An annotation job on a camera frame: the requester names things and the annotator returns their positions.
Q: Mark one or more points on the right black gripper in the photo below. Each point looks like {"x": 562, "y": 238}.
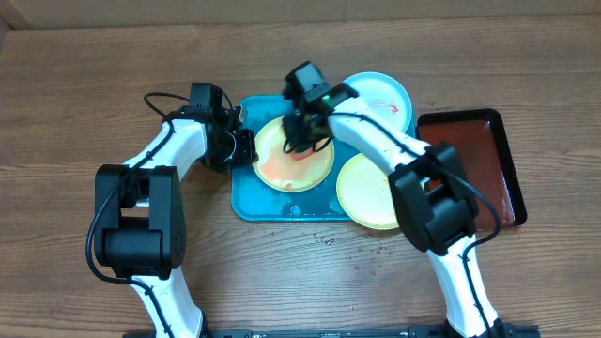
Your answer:
{"x": 295, "y": 129}

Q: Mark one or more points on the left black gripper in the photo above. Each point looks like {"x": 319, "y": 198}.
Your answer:
{"x": 249, "y": 152}

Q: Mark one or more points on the red sponge with dark scourer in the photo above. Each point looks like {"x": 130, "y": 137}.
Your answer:
{"x": 299, "y": 156}

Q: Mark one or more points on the yellow plate with ketchup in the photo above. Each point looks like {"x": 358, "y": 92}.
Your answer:
{"x": 276, "y": 168}

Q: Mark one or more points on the light blue plate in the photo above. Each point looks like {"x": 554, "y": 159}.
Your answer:
{"x": 386, "y": 97}

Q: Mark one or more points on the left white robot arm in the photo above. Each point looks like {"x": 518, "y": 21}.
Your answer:
{"x": 138, "y": 235}

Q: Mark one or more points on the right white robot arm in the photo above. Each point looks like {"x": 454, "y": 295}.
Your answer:
{"x": 434, "y": 204}

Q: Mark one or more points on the teal plastic tray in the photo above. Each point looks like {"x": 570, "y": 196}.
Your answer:
{"x": 254, "y": 201}

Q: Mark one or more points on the dark red black-rimmed tray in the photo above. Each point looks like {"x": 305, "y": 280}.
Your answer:
{"x": 479, "y": 138}

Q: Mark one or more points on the yellow plate lower right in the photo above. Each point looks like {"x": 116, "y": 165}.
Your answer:
{"x": 364, "y": 194}

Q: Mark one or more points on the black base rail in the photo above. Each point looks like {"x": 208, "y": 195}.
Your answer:
{"x": 415, "y": 331}

